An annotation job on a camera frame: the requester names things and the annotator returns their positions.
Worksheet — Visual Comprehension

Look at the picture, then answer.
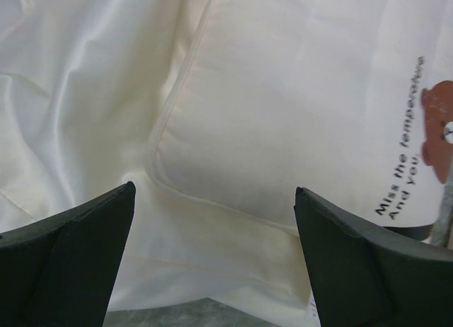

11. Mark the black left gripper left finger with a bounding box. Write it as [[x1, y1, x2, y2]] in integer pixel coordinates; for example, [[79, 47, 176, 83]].
[[1, 182, 136, 327]]

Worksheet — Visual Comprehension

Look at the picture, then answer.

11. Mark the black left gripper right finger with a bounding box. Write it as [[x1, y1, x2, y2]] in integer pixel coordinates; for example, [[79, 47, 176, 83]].
[[294, 188, 452, 326]]

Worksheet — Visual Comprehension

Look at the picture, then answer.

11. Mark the cream pillow with bear print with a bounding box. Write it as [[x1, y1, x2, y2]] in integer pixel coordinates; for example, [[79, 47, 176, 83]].
[[149, 0, 452, 240]]

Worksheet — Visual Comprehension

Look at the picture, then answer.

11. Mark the cream satin pillowcase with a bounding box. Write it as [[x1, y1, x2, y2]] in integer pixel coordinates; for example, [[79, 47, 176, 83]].
[[1, 0, 309, 324]]

